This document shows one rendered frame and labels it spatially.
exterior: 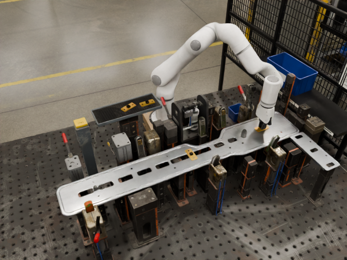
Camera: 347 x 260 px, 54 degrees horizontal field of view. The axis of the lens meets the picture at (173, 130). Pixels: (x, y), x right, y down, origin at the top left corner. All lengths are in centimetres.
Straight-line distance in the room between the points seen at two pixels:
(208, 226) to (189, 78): 263
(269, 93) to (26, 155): 160
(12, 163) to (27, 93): 200
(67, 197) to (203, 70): 304
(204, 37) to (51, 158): 125
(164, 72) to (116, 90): 209
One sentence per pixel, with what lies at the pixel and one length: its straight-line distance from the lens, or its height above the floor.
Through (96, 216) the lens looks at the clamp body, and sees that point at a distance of 155.
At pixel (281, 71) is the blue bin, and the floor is 113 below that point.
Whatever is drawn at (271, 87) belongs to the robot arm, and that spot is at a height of 132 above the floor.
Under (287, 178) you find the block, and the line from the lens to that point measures 213.
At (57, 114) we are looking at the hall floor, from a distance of 387.
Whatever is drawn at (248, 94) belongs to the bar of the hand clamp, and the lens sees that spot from 202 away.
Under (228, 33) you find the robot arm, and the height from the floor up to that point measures 155.
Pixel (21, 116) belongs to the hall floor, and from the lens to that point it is 398.
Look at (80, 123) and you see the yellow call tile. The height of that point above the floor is 116.
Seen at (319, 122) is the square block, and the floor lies 106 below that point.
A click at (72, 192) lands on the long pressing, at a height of 100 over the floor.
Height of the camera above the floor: 232
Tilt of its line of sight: 42 degrees down
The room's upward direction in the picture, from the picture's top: straight up
